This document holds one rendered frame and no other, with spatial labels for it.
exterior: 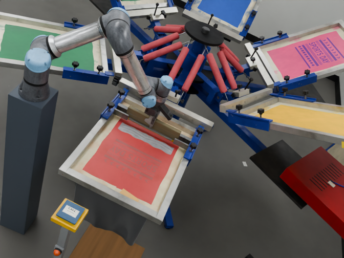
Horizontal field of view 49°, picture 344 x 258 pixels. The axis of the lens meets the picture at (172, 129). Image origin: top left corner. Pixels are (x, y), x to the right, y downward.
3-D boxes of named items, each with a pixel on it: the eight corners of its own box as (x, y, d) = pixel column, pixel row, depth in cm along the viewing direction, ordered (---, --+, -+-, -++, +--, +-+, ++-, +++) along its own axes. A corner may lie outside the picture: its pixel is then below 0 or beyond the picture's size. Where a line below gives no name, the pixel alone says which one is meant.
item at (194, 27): (164, 173, 350) (225, 51, 263) (125, 153, 351) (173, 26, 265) (177, 147, 380) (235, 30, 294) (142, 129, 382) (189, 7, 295)
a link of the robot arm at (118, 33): (124, 28, 169) (162, 105, 202) (124, 16, 177) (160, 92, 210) (100, 37, 171) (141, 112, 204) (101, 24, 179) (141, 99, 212)
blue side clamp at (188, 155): (187, 166, 230) (191, 159, 226) (180, 163, 231) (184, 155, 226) (199, 137, 254) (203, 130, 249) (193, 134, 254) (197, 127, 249)
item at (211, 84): (219, 123, 274) (227, 111, 266) (122, 75, 276) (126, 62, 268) (239, 72, 336) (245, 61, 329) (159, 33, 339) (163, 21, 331)
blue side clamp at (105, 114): (105, 126, 232) (108, 117, 228) (98, 122, 232) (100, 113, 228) (125, 101, 255) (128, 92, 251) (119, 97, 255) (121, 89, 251)
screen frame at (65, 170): (159, 225, 193) (162, 221, 190) (57, 173, 195) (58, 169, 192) (199, 135, 253) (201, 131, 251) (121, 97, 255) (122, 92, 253)
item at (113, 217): (132, 248, 227) (153, 207, 200) (65, 214, 229) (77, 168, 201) (134, 243, 230) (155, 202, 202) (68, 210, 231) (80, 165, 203)
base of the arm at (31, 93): (12, 93, 189) (13, 78, 183) (28, 79, 201) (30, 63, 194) (40, 106, 189) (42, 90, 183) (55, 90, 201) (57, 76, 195)
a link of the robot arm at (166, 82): (159, 72, 214) (173, 76, 217) (153, 87, 221) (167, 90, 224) (160, 81, 209) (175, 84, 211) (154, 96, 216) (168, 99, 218)
